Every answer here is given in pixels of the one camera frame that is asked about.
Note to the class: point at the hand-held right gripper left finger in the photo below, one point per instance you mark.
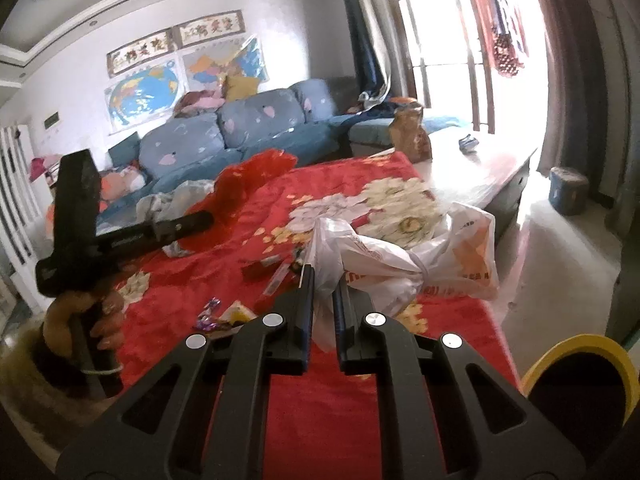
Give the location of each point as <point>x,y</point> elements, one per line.
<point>306,316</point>

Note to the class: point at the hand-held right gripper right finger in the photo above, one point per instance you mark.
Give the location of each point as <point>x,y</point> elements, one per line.
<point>340,321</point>

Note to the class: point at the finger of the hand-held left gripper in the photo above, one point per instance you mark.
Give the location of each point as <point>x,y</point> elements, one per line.
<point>185,225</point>

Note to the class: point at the white plastic bag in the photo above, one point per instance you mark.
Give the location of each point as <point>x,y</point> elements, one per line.
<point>380,260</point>

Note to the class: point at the purple candy wrapper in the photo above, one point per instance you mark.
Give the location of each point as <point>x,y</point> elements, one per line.
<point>210,312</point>

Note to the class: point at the person's left forearm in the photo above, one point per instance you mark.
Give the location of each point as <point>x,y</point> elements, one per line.
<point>30,400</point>

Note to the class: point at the person's left hand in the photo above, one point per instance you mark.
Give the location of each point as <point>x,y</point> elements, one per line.
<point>60,325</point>

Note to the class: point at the grey cloth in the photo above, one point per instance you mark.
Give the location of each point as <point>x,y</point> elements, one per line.
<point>170,200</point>

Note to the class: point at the clear plastic wrapper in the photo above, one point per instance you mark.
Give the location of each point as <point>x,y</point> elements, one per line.
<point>280,277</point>

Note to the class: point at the pink cloth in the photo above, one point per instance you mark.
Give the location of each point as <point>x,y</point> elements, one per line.
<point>40,166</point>

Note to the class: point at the orange patchwork blanket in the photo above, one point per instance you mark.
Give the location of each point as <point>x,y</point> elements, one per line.
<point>125,180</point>

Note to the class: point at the red floral blanket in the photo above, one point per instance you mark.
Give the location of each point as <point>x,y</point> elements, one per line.
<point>240,232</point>

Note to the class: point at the white railing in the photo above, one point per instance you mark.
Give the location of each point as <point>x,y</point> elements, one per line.
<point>15,200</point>

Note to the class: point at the yellow snack wrapper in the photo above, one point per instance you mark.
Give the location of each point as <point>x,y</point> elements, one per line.
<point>240,314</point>

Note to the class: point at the teal cushion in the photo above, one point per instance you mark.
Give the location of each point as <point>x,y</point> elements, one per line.
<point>123,149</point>

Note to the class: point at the red plastic bag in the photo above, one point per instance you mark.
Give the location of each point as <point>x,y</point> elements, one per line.
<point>250,175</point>

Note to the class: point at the pink clothes pile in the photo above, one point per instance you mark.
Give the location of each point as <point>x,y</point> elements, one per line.
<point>200,101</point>

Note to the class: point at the world map poster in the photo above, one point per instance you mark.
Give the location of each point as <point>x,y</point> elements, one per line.
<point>140,90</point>

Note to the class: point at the blue patterned sofa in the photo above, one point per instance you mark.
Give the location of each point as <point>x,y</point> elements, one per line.
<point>280,135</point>

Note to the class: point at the yellow pillow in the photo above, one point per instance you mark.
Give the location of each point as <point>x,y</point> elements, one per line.
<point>240,87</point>

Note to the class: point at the country map poster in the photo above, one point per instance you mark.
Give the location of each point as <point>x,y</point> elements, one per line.
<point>210,67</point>

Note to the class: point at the framed calligraphy picture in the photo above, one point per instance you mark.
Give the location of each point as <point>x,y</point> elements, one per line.
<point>142,52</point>
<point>207,30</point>

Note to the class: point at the brown paper bag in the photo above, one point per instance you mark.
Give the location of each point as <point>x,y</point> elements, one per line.
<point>410,135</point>

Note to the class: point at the wooden coffee table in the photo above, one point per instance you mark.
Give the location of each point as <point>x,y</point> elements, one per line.
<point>475,170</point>

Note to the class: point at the small blue packet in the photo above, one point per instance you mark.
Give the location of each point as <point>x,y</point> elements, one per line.
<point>469,143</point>

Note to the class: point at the dark blue clothes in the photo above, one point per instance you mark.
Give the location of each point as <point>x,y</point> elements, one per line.
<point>390,106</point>

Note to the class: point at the yellow-rimmed black bin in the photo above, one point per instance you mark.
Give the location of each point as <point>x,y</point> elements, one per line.
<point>575,342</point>

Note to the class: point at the dark blue curtain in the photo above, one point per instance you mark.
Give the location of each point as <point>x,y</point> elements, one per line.
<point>367,50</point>

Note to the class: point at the blue round stool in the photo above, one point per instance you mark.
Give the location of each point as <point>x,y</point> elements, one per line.
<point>567,192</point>

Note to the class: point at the hanging clothes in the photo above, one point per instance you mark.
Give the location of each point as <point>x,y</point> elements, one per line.
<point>505,35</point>

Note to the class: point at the brown curtain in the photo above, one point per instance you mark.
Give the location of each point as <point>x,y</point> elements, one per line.
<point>575,85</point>

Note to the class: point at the green wall sign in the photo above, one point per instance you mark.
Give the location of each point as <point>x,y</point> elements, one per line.
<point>51,120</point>

